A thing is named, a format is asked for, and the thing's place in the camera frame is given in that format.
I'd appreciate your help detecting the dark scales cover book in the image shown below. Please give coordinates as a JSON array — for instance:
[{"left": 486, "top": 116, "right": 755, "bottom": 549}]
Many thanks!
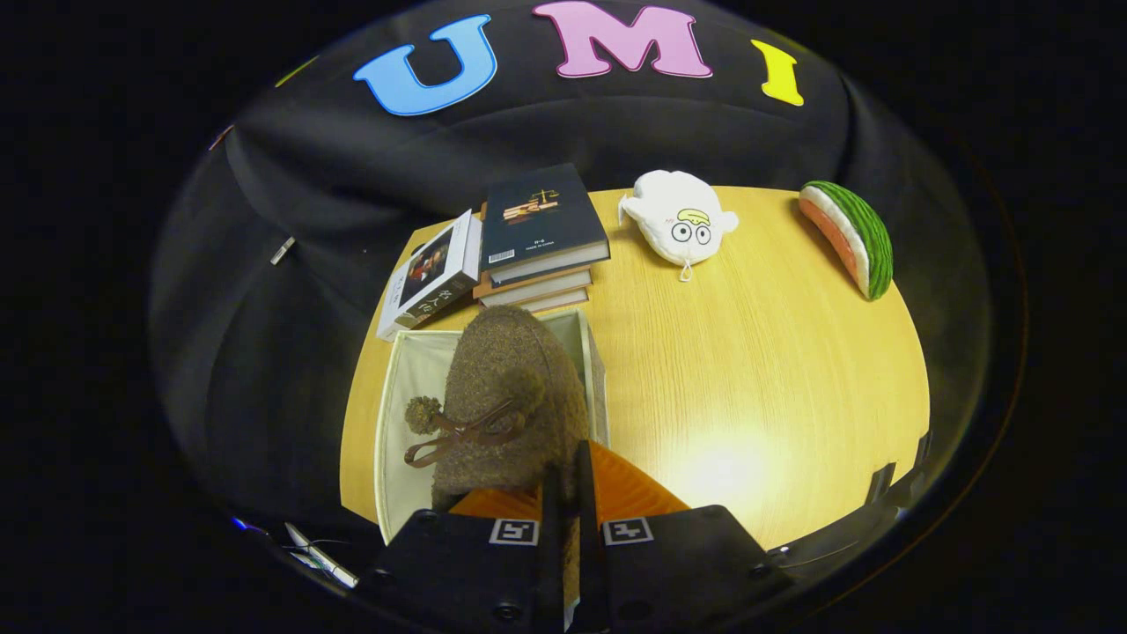
[{"left": 481, "top": 163, "right": 611, "bottom": 284}]

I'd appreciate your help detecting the white portrait cover book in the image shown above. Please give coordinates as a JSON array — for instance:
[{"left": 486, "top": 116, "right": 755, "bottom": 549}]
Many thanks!
[{"left": 377, "top": 210, "right": 482, "bottom": 342}]

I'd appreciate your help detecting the watermelon slice plush toy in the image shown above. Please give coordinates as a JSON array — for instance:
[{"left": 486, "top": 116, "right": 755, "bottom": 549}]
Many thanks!
[{"left": 799, "top": 181, "right": 894, "bottom": 301}]

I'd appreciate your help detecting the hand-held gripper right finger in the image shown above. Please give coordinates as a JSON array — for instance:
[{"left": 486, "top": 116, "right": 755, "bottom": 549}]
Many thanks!
[{"left": 575, "top": 439, "right": 795, "bottom": 634}]

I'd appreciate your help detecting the white plush toy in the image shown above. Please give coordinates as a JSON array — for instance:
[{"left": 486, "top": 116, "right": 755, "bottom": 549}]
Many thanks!
[{"left": 618, "top": 170, "right": 739, "bottom": 283}]

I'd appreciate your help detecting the brown fuzzy shoe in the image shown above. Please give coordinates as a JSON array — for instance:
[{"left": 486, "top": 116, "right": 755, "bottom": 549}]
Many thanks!
[{"left": 403, "top": 305, "right": 591, "bottom": 513}]

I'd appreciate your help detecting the flat white device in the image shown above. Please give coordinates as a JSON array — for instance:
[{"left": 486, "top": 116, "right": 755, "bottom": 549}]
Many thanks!
[{"left": 284, "top": 522, "right": 359, "bottom": 589}]

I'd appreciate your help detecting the grey fabric storage box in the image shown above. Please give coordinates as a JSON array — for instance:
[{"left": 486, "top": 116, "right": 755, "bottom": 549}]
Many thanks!
[{"left": 374, "top": 306, "right": 610, "bottom": 547}]

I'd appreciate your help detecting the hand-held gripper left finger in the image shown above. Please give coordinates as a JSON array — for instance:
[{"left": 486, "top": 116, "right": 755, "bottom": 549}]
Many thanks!
[{"left": 350, "top": 462, "right": 566, "bottom": 634}]

